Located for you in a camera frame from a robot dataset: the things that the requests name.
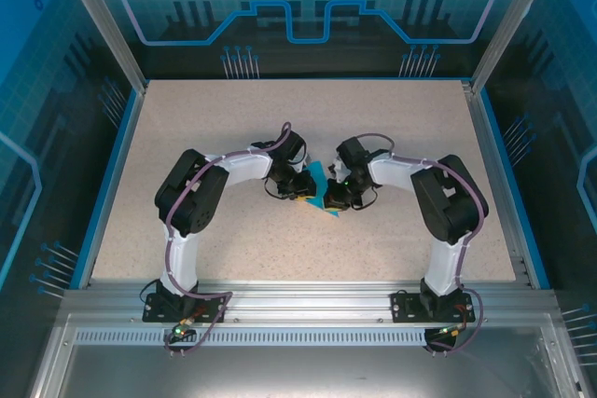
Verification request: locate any blue cloth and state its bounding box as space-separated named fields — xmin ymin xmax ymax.
xmin=303 ymin=158 xmax=342 ymax=222

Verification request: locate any blue table edge strip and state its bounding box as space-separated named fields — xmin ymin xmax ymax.
xmin=68 ymin=88 xmax=146 ymax=291
xmin=478 ymin=88 xmax=551 ymax=291

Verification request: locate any small green LED board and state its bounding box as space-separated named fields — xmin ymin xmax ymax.
xmin=168 ymin=321 xmax=196 ymax=342
xmin=433 ymin=323 xmax=469 ymax=342

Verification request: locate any blue printed side panel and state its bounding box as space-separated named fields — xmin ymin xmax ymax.
xmin=479 ymin=0 xmax=597 ymax=338
xmin=0 ymin=0 xmax=141 ymax=324

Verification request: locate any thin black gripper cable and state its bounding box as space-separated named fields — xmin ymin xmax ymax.
xmin=262 ymin=175 xmax=284 ymax=202
xmin=349 ymin=185 xmax=380 ymax=211

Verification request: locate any long aluminium mounting rail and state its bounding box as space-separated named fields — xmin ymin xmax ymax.
xmin=60 ymin=278 xmax=559 ymax=324

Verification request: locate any aluminium side rail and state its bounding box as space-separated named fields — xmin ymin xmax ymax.
xmin=460 ymin=80 xmax=536 ymax=287

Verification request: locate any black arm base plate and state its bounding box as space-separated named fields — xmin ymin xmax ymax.
xmin=390 ymin=289 xmax=478 ymax=323
xmin=141 ymin=292 xmax=235 ymax=324

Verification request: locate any slotted cable duct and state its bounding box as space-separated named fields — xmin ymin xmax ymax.
xmin=73 ymin=328 xmax=537 ymax=348

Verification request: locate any aluminium frame post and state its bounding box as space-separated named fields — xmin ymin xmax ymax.
xmin=468 ymin=0 xmax=561 ymax=94
xmin=49 ymin=0 xmax=149 ymax=94

